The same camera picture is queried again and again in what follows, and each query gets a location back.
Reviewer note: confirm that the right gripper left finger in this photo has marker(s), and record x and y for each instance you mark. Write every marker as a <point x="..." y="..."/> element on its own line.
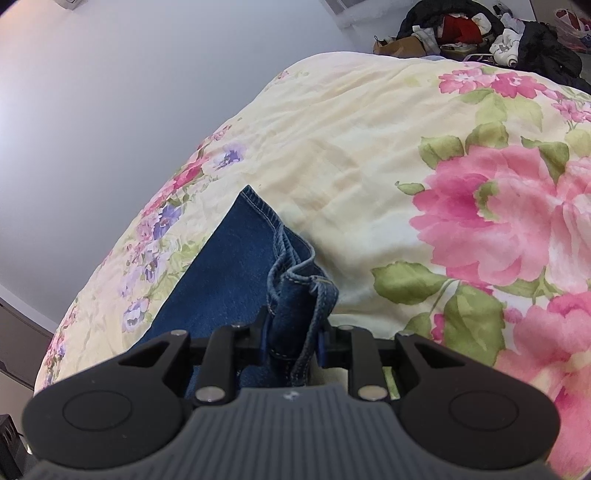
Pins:
<point x="233" y="357"/>

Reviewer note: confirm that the beige wardrobe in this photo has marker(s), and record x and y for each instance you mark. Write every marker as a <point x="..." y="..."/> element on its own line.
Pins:
<point x="23" y="344"/>

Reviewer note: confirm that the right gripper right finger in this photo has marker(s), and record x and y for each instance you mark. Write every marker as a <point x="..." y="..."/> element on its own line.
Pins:
<point x="363" y="356"/>

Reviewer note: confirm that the floral yellow bed quilt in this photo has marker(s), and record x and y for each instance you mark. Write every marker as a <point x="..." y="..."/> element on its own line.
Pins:
<point x="450" y="199"/>

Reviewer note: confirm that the blue denim jeans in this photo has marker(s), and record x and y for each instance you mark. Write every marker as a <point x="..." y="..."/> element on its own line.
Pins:
<point x="254" y="264"/>

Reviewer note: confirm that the pile of clothes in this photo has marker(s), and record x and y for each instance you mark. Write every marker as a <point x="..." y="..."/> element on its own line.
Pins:
<point x="551" y="38"/>

